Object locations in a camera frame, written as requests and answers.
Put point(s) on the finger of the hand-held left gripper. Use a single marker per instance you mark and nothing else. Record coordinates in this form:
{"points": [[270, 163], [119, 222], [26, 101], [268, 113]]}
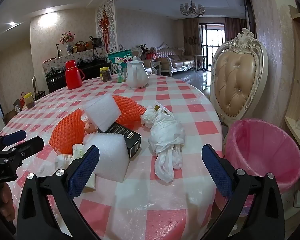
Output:
{"points": [[31, 145], [13, 137]]}

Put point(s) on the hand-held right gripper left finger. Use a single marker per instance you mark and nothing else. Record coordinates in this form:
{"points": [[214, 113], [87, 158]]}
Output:
{"points": [[83, 175]]}

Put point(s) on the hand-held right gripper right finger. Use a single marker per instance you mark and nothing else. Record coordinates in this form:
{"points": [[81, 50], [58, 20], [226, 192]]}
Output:
{"points": [[218, 177]]}

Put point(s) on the white printed packet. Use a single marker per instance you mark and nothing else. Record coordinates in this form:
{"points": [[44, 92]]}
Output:
{"points": [[78, 151], [88, 126]]}

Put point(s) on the white foam block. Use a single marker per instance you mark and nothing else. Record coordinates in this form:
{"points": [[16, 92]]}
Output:
{"points": [[112, 155]]}

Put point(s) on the orange foam fruit net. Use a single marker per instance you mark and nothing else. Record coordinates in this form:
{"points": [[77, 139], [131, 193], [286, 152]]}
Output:
{"points": [[67, 132], [131, 108]]}

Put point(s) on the pink lined trash bin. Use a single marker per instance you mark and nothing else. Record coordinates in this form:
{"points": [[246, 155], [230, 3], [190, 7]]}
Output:
{"points": [[262, 152]]}

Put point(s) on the dark printed card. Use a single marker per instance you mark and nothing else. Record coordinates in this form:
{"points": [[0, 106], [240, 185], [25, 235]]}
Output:
{"points": [[132, 140]]}

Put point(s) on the paper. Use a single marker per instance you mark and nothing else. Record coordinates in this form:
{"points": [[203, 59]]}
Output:
{"points": [[102, 112]]}

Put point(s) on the white plastic bag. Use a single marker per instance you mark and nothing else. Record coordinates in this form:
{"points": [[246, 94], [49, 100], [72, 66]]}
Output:
{"points": [[165, 135]]}

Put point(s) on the small gold white box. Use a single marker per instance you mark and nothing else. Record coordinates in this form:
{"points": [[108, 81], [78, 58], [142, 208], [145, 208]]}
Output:
{"points": [[157, 108]]}

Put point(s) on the person's left hand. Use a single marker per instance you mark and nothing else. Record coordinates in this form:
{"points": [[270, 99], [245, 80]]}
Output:
{"points": [[5, 200]]}

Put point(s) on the yellow lid glass jar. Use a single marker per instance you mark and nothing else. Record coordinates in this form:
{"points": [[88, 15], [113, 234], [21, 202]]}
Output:
{"points": [[28, 101], [105, 74]]}

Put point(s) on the pink checkered tablecloth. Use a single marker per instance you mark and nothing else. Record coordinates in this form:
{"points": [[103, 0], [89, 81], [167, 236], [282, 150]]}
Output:
{"points": [[190, 105]]}

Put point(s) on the red thermos jug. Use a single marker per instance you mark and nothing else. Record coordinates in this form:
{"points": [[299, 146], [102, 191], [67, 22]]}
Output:
{"points": [[73, 76]]}

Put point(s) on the black sideboard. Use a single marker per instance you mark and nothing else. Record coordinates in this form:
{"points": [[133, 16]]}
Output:
{"points": [[90, 71]]}

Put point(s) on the floral lace cloth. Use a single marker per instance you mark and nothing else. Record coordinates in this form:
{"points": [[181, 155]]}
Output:
{"points": [[75, 57]]}

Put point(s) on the cream carved padded chair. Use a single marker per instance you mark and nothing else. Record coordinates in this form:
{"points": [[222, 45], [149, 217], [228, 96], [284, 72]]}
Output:
{"points": [[237, 80]]}

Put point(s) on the blue white flower vase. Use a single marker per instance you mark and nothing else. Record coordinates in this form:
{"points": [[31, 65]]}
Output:
{"points": [[69, 46]]}

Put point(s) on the wicker basket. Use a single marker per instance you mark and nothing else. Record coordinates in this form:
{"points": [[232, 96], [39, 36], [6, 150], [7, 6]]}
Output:
{"points": [[81, 46]]}

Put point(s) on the white ceramic teapot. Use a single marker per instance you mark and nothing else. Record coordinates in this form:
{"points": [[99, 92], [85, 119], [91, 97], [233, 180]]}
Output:
{"points": [[137, 76]]}

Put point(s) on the ceiling spotlight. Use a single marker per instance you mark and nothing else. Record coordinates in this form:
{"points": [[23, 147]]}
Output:
{"points": [[11, 23]]}

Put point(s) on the metal folding rack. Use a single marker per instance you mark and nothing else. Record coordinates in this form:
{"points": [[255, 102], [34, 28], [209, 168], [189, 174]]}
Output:
{"points": [[199, 62]]}

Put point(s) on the green snack bag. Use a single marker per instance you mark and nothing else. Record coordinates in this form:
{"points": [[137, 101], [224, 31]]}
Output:
{"points": [[120, 63]]}

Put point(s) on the dark handbag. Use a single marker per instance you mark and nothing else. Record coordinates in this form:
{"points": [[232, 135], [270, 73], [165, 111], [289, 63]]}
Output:
{"points": [[96, 42]]}

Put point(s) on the cream carved leather sofa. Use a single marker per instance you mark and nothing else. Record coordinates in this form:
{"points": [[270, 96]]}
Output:
{"points": [[176, 58]]}

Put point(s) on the white carved side table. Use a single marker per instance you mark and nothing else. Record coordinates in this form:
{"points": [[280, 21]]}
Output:
{"points": [[156, 66]]}

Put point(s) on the cream carved armchair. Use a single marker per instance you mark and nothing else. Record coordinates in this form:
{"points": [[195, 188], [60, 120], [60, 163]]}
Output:
{"points": [[136, 52]]}

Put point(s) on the balcony glass door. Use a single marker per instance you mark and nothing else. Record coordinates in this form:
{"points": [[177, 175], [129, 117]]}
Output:
{"points": [[212, 42]]}

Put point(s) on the red package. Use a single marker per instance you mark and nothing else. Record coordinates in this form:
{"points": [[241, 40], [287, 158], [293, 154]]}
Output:
{"points": [[150, 55]]}

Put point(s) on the dark flower arrangement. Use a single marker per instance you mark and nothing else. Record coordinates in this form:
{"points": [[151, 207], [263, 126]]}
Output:
{"points": [[142, 47]]}

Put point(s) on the brown patterned curtain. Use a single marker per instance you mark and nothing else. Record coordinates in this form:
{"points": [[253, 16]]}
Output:
{"points": [[233, 28], [190, 37]]}

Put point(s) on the white lattice partition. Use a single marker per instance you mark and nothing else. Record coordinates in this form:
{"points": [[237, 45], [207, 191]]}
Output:
{"points": [[113, 17]]}

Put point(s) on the dark chandelier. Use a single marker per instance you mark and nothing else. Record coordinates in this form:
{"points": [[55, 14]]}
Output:
{"points": [[192, 9]]}

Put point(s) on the red knot wall decoration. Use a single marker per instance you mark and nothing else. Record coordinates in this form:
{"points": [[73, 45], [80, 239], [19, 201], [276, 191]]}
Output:
{"points": [[105, 22]]}

